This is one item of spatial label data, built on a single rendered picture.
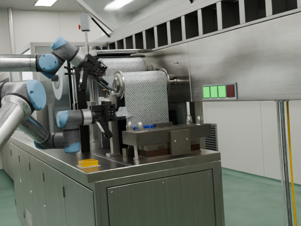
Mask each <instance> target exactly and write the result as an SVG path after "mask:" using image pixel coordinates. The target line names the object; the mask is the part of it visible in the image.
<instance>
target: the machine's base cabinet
mask: <svg viewBox="0 0 301 226"><path fill-rule="evenodd" d="M10 144H11V156H12V165H13V179H14V190H15V205H16V210H17V216H18V218H19V220H20V221H21V223H22V224H23V226H225V219H224V198H223V184H222V169H221V161H213V162H207V163H202V164H196V165H189V166H184V167H178V168H173V169H165V170H160V171H155V172H149V173H143V174H137V175H131V176H125V177H120V178H113V179H107V180H102V181H96V182H91V183H87V182H85V181H83V180H81V179H79V178H78V177H76V176H74V175H72V174H71V173H69V172H67V171H65V170H63V169H62V168H60V167H58V166H56V165H54V164H53V163H51V162H49V161H47V160H45V159H43V158H42V157H40V156H38V155H36V154H34V153H33V152H31V151H29V150H27V149H25V148H24V147H22V146H20V145H18V144H16V143H15V142H13V141H10Z"/></svg>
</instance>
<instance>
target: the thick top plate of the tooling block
mask: <svg viewBox="0 0 301 226"><path fill-rule="evenodd" d="M185 129H189V133H190V139H197V138H204V137H211V124H204V125H196V123H193V124H179V125H173V126H164V127H152V128H145V129H144V132H137V130H134V131H122V140H123V144H127V145H132V146H136V147H138V146H145V145H152V144H159V143H168V142H169V131H175V130H185Z"/></svg>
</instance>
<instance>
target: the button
mask: <svg viewBox="0 0 301 226"><path fill-rule="evenodd" d="M78 165H79V166H81V167H89V166H95V165H98V161H97V160H95V159H87V160H80V161H78Z"/></svg>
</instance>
